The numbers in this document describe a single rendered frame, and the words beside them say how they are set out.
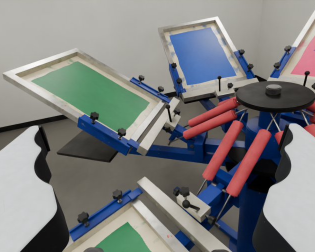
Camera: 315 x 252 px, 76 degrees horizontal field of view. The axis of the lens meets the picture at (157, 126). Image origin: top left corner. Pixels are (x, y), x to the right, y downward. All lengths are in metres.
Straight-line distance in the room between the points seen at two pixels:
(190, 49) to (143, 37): 2.25
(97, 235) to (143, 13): 3.64
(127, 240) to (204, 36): 1.74
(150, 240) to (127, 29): 3.62
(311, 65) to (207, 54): 0.76
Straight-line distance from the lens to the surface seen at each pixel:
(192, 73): 1.74
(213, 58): 1.87
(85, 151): 1.50
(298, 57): 1.91
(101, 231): 1.00
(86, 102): 1.27
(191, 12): 4.24
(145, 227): 0.94
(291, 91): 1.08
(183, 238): 0.93
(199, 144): 1.14
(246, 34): 4.73
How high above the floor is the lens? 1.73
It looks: 30 degrees down
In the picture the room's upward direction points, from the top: 10 degrees counter-clockwise
